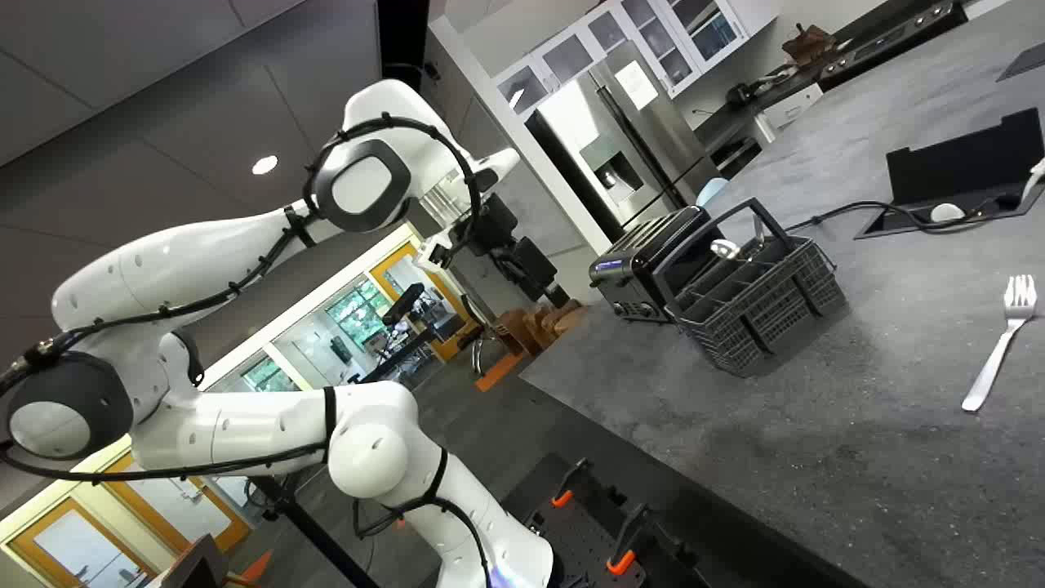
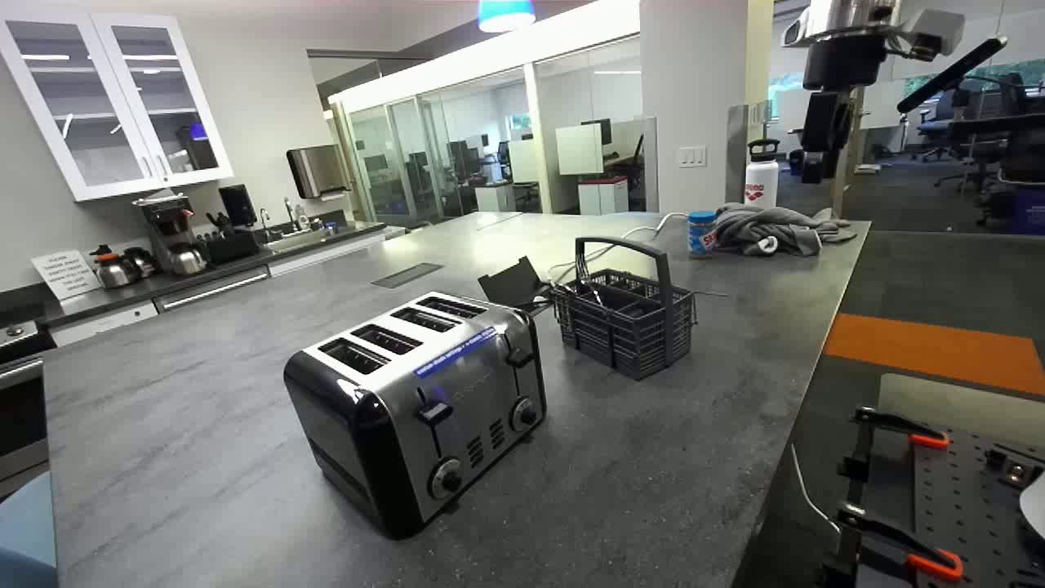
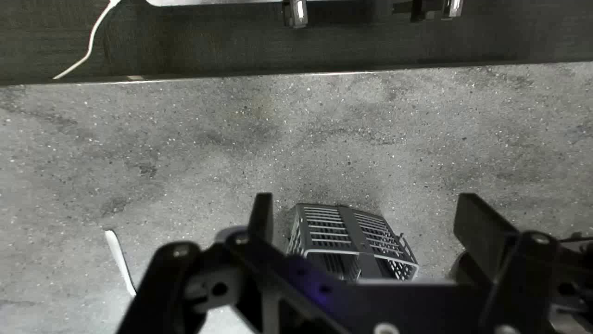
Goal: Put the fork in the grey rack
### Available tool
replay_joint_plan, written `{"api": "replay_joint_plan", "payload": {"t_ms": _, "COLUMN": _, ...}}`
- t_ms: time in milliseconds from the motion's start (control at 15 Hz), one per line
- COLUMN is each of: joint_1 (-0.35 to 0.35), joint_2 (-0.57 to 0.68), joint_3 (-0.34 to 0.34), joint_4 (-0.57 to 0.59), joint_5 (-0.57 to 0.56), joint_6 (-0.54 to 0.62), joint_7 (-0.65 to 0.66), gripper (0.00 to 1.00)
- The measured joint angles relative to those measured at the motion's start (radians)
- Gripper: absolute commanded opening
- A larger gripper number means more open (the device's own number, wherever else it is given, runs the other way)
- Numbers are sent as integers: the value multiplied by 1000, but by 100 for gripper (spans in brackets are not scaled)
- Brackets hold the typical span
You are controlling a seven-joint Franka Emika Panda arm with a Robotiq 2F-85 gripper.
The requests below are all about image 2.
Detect teal pendant lamp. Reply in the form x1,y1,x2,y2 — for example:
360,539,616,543
474,0,539,36

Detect white glass-door wall cabinet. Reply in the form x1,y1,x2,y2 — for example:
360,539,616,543
0,10,239,206

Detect small black angled box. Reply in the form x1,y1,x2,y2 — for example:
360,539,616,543
474,256,547,318

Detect black plastic crate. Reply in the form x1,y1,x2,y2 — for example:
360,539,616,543
550,235,698,386

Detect blue wipes container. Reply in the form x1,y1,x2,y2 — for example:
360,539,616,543
683,209,721,257

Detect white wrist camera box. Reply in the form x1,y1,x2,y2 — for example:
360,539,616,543
882,8,970,67

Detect black drip coffee maker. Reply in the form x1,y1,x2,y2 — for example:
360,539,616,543
131,188,212,278

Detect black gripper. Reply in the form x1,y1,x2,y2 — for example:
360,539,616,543
798,28,891,187

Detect crumpled grey cloth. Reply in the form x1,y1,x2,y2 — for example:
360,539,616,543
710,203,859,261

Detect white paper sign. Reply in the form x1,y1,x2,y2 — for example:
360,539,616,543
28,249,105,306

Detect black clamp with orange handle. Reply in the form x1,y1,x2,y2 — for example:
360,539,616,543
830,499,970,584
852,402,952,485

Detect black flat slanted bar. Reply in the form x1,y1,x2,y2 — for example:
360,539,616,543
893,33,1013,113

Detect small black countertop appliance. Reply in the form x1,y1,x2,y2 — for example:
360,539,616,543
216,180,264,231

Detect white spray bottle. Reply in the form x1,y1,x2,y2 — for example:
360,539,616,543
742,137,783,211

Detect glass office partition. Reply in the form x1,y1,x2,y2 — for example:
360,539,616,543
322,28,656,231

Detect steel paper towel dispenser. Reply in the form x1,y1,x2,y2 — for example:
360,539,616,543
282,142,351,203

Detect white base cabinet drawers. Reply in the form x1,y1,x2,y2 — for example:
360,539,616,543
46,269,274,352

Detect stainless steel oven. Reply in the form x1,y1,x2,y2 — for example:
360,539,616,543
0,313,57,492

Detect silver coffee carafe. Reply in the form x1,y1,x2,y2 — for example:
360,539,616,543
89,243,137,292
121,244,159,284

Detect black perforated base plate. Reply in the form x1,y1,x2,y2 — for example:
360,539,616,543
867,420,1045,588

